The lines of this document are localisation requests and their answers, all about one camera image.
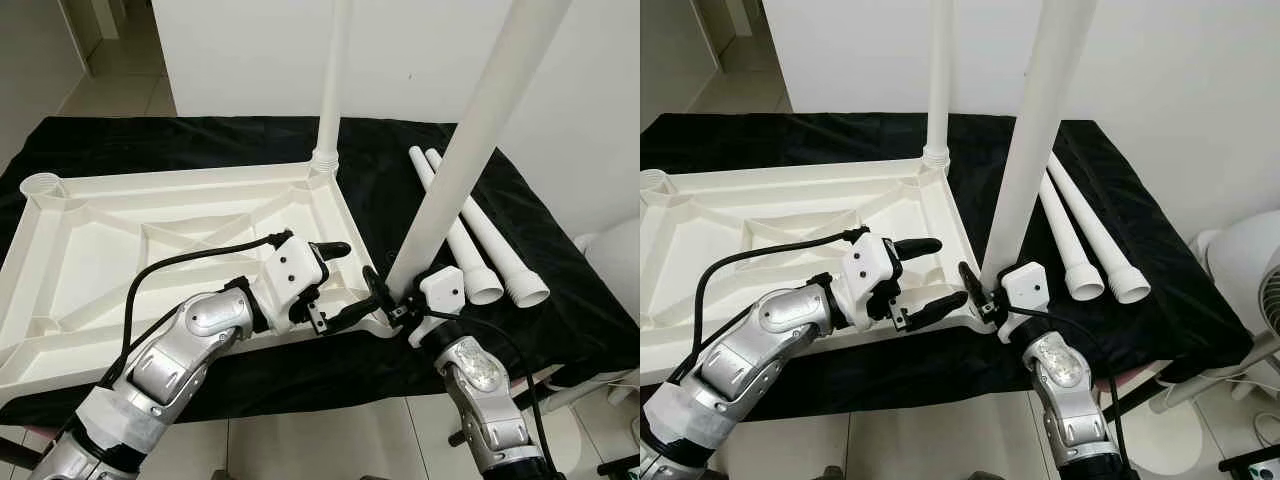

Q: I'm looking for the white plastic table top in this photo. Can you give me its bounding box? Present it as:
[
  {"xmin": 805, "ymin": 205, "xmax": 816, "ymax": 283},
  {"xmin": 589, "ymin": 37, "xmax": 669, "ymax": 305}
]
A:
[
  {"xmin": 0, "ymin": 160, "xmax": 396, "ymax": 393},
  {"xmin": 640, "ymin": 158, "xmax": 1006, "ymax": 386}
]

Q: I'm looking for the white plastic table leg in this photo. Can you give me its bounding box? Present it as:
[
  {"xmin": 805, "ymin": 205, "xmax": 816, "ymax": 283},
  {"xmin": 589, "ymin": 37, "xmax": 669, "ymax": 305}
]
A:
[
  {"xmin": 925, "ymin": 0, "xmax": 956, "ymax": 169},
  {"xmin": 385, "ymin": 0, "xmax": 573, "ymax": 301},
  {"xmin": 980, "ymin": 0, "xmax": 1098, "ymax": 296},
  {"xmin": 313, "ymin": 0, "xmax": 353, "ymax": 171},
  {"xmin": 1035, "ymin": 165, "xmax": 1106, "ymax": 303},
  {"xmin": 408, "ymin": 145, "xmax": 504, "ymax": 306},
  {"xmin": 425, "ymin": 148, "xmax": 551, "ymax": 309},
  {"xmin": 1045, "ymin": 150, "xmax": 1153, "ymax": 306}
]

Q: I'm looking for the black cloth cover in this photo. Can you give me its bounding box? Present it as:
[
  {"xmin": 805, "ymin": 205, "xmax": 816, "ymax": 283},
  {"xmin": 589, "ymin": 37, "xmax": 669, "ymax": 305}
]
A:
[
  {"xmin": 640, "ymin": 112, "xmax": 1256, "ymax": 421},
  {"xmin": 0, "ymin": 115, "xmax": 621, "ymax": 426}
]

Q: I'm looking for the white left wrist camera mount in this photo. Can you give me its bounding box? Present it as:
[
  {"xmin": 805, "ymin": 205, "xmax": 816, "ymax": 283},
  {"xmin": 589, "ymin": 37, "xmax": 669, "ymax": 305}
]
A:
[
  {"xmin": 258, "ymin": 237, "xmax": 329, "ymax": 326},
  {"xmin": 840, "ymin": 233, "xmax": 906, "ymax": 326}
]

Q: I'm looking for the black metal frame bar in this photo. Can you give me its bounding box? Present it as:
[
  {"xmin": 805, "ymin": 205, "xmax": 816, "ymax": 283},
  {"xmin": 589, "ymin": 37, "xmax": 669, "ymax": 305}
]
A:
[
  {"xmin": 0, "ymin": 435, "xmax": 46, "ymax": 471},
  {"xmin": 450, "ymin": 368, "xmax": 561, "ymax": 447},
  {"xmin": 1100, "ymin": 370, "xmax": 1161, "ymax": 421}
]

